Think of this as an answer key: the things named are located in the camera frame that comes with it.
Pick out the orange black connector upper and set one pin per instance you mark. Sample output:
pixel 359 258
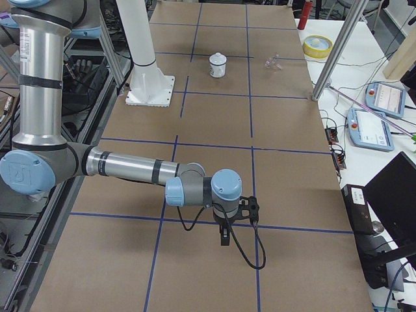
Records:
pixel 331 135

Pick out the orange black connector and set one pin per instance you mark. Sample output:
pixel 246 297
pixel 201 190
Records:
pixel 338 159
pixel 331 135

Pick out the blue teach pendant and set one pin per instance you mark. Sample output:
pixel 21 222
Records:
pixel 368 131
pixel 386 98

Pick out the metal grabber stick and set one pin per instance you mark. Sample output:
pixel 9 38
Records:
pixel 366 108

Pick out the near blue teach pendant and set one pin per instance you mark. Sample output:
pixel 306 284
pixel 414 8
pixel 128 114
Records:
pixel 368 131

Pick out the aluminium frame post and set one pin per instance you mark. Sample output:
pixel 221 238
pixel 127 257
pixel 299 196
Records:
pixel 346 31

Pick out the white camera stand pillar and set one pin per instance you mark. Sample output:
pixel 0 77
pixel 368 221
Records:
pixel 148 85

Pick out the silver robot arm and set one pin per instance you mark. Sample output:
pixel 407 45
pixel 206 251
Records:
pixel 41 157

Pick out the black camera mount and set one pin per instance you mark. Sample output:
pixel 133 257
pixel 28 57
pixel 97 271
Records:
pixel 248 209

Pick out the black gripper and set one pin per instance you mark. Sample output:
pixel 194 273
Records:
pixel 223 225

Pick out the black computer box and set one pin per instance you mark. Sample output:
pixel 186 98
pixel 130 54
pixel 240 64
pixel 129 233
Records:
pixel 378 260

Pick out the red bottle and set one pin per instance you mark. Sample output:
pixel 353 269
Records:
pixel 306 10

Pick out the black monitor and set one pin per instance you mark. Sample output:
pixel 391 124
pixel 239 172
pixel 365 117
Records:
pixel 391 195

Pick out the clear plastic funnel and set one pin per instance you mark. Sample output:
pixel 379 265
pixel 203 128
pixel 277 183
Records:
pixel 272 63

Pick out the far blue teach pendant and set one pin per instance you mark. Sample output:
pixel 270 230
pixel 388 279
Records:
pixel 386 98

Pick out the yellow tape roll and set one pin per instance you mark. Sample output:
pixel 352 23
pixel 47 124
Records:
pixel 317 46

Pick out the orange black connector lower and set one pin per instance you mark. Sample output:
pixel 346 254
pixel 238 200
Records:
pixel 338 159

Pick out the white enamel cup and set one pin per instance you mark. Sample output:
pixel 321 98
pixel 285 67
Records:
pixel 217 70

